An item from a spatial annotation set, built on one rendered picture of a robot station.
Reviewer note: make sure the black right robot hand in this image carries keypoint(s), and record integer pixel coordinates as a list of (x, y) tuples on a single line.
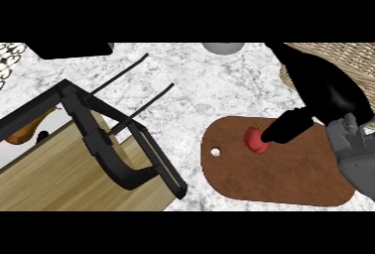
[(322, 89)]

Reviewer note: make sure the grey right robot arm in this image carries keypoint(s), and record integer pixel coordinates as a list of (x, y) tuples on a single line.
[(354, 158)]

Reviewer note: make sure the tan wicker basket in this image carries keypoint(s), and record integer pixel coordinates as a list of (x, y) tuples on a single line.
[(353, 63)]

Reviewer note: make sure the red bell pepper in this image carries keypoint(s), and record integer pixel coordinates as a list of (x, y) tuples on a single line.
[(252, 142)]

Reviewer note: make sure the brown wooden cutting board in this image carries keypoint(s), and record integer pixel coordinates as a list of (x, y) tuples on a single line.
[(282, 175)]

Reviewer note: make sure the grey round bowl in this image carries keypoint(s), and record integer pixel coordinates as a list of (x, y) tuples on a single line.
[(223, 48)]

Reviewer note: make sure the black flat appliance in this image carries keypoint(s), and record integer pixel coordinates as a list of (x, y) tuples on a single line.
[(68, 49)]

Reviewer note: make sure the small black knob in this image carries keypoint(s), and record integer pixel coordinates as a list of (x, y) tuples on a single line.
[(41, 135)]

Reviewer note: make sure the pale wooden cabinet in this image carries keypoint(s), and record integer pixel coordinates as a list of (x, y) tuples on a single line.
[(53, 182)]

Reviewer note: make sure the brown pear-shaped object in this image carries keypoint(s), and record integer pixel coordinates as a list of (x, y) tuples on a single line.
[(23, 132)]

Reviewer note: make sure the black metal frame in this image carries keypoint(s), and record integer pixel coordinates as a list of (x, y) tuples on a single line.
[(97, 139)]

